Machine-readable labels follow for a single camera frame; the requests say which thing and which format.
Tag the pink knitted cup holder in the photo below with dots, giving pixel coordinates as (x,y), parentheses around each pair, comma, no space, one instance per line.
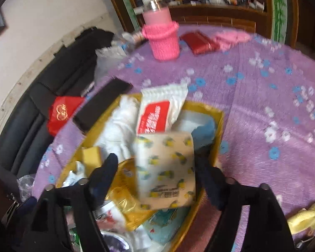
(164,44)

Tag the wooden cabinet counter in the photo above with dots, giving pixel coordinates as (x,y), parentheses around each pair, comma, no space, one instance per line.
(225,17)

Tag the lemon print tissue pack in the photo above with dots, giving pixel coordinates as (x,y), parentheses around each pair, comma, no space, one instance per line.
(165,168)

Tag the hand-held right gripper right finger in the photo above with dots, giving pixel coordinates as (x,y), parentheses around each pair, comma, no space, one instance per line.
(208,181)

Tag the pink cloth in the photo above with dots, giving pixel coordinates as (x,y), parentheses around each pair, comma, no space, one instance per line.
(231,38)

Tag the black sofa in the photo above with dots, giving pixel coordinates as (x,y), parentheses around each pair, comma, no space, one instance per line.
(29,136)

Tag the red plastic bag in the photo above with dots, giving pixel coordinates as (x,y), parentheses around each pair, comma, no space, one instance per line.
(61,115)

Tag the black smartphone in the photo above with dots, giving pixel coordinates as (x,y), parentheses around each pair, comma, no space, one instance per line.
(99,107)

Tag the red wallet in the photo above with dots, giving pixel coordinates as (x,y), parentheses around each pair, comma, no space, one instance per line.
(199,43)

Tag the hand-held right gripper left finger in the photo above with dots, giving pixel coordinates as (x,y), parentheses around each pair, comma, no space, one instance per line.
(105,178)

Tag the yellow cardboard box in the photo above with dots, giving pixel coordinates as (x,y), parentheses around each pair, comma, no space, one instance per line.
(202,110)

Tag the yellow towel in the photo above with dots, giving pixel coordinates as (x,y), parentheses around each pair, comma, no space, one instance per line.
(307,219)

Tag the white red snack packet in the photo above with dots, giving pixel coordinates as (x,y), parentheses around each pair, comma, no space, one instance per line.
(107,215)

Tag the pink bottle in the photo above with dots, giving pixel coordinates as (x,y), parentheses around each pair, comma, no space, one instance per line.
(157,17)

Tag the white wipes packet red label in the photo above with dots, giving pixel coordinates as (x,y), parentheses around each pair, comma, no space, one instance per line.
(157,110)

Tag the clear plastic bag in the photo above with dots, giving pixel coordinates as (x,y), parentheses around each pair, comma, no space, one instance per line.
(107,57)

